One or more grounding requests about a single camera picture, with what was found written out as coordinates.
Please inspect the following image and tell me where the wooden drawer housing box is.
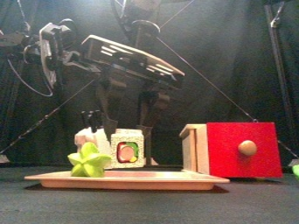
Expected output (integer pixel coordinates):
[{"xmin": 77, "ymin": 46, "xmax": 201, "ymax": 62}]
[{"xmin": 179, "ymin": 123, "xmax": 208, "ymax": 173}]

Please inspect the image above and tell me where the sushi roll piece toy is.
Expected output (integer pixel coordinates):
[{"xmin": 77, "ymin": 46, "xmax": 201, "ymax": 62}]
[{"xmin": 109, "ymin": 128, "xmax": 145, "ymax": 169}]

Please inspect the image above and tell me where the red-front wooden drawer with knob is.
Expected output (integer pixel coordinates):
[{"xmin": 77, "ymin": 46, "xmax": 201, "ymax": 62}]
[{"xmin": 195, "ymin": 122, "xmax": 285, "ymax": 179}]

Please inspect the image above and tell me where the white toy knife block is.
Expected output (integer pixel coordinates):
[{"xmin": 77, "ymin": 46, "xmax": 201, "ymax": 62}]
[{"xmin": 73, "ymin": 127, "xmax": 113, "ymax": 158}]

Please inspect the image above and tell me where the green star fruit toy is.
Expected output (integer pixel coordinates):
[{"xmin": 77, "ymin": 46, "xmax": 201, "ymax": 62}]
[{"xmin": 67, "ymin": 142, "xmax": 113, "ymax": 179}]

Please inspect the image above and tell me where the pink plastic tray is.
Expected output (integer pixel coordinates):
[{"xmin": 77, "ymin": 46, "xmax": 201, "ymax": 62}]
[{"xmin": 22, "ymin": 169, "xmax": 231, "ymax": 192}]

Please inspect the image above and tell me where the black toy knife handle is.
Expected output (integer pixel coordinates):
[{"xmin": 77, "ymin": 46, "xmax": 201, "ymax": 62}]
[
  {"xmin": 88, "ymin": 110, "xmax": 97, "ymax": 134},
  {"xmin": 79, "ymin": 110, "xmax": 89, "ymax": 133},
  {"xmin": 95, "ymin": 109, "xmax": 104, "ymax": 130}
]

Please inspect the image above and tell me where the thin diagonal brace cable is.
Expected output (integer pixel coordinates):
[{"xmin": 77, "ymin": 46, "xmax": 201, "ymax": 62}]
[
  {"xmin": 0, "ymin": 78, "xmax": 97, "ymax": 156},
  {"xmin": 155, "ymin": 36, "xmax": 299, "ymax": 160}
]

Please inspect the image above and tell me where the black looping arm cable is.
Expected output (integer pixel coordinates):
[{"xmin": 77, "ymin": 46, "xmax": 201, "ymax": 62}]
[{"xmin": 5, "ymin": 56, "xmax": 55, "ymax": 98}]

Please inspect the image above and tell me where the black frame pole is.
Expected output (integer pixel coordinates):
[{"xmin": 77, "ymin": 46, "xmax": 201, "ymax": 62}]
[{"xmin": 263, "ymin": 0, "xmax": 297, "ymax": 152}]

